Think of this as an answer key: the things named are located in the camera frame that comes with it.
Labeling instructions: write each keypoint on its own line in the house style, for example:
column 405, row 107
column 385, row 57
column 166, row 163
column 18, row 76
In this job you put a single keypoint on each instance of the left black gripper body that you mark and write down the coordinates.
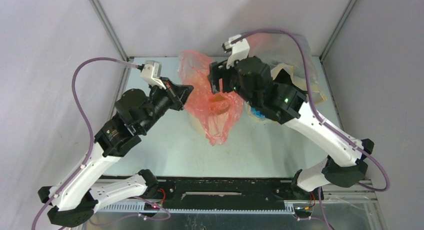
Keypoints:
column 160, row 102

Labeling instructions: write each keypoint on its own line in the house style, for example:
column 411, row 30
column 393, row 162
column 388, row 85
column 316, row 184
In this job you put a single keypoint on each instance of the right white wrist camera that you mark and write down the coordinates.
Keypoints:
column 238, row 47

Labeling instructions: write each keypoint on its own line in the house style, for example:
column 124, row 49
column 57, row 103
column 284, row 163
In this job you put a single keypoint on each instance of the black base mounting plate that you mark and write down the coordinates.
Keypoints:
column 226, row 193

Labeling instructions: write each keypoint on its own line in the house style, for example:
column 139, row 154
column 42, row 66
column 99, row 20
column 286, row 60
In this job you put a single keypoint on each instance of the right circuit board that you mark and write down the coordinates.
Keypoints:
column 303, row 212

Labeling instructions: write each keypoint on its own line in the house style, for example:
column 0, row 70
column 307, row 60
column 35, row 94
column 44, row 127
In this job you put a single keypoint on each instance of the large translucent storage bag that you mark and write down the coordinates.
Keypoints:
column 281, row 52

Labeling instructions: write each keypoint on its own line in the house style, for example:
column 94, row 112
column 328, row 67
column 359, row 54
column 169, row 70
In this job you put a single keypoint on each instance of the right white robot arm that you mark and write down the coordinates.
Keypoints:
column 272, row 92

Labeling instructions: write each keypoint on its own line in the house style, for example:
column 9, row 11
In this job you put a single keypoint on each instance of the blue plastic trash bag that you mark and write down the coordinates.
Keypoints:
column 256, row 114

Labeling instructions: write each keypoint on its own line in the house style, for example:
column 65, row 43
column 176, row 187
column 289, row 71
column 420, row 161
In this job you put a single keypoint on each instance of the black plastic trash bag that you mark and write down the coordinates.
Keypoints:
column 282, row 76

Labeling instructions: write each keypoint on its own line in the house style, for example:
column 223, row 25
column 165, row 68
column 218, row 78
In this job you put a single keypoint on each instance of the left circuit board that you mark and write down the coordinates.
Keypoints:
column 152, row 206

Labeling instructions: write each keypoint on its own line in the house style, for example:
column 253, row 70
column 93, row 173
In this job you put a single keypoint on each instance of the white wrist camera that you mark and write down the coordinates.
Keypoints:
column 150, row 73
column 238, row 47

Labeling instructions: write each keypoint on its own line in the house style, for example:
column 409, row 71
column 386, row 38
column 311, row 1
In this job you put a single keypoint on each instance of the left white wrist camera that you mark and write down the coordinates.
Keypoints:
column 150, row 73

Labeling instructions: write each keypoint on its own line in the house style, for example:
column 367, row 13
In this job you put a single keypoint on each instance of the aluminium frame rail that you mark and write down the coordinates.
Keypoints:
column 331, row 194

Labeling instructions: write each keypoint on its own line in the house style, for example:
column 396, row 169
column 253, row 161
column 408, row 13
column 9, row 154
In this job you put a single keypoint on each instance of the circuit board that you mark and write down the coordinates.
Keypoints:
column 303, row 212
column 152, row 206

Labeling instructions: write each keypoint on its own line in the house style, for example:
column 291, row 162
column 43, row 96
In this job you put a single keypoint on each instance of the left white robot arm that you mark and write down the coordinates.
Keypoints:
column 76, row 200

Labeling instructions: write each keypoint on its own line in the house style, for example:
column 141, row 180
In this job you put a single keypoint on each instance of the red plastic trash bag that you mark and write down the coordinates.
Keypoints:
column 193, row 70

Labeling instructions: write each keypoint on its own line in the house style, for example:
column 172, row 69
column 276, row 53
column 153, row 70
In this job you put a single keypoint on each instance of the beige plastic trash bin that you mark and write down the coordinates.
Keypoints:
column 216, row 125

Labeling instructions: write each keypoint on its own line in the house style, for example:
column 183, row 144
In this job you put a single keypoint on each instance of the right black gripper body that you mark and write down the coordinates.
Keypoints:
column 218, row 75

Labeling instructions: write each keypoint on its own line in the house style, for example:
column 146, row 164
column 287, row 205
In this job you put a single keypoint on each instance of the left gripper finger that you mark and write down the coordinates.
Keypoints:
column 178, row 95
column 166, row 83

